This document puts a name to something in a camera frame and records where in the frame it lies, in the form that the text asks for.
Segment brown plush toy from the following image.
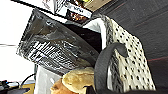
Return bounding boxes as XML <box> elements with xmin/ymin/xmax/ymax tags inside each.
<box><xmin>49</xmin><ymin>66</ymin><xmax>98</xmax><ymax>94</ymax></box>

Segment black foil bag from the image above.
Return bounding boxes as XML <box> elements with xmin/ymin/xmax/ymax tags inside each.
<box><xmin>16</xmin><ymin>8</ymin><xmax>101</xmax><ymax>76</ymax></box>

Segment printed magazine box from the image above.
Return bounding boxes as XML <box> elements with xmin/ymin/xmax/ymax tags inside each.
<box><xmin>54</xmin><ymin>0</ymin><xmax>94</xmax><ymax>24</ymax></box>

